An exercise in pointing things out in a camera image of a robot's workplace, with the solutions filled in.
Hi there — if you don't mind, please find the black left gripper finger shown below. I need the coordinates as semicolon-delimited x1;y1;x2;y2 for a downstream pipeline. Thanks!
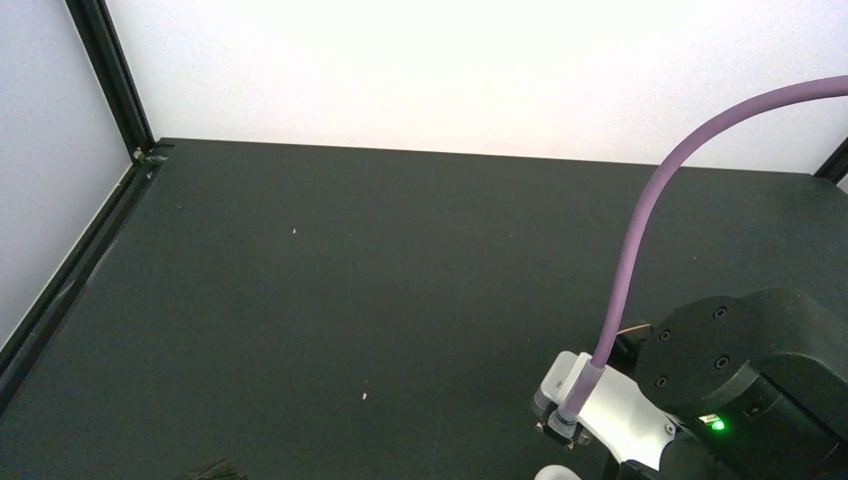
185;459;247;480

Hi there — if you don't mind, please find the white earbud charging case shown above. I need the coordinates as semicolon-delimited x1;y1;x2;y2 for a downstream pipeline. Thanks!
533;465;581;480

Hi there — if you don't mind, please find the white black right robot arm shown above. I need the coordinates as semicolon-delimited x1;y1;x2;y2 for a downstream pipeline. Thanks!
609;288;847;479

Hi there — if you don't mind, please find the black left rear frame post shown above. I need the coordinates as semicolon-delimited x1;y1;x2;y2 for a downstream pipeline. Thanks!
65;0;156;163

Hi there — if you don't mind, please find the black frame post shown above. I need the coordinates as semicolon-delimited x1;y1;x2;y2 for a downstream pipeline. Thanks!
813;138;848;185
65;0;156;163

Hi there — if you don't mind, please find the black right rear frame post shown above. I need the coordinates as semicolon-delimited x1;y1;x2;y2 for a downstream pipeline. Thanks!
813;138;848;185

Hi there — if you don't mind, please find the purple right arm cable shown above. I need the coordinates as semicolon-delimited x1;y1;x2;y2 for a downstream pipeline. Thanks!
555;74;848;432

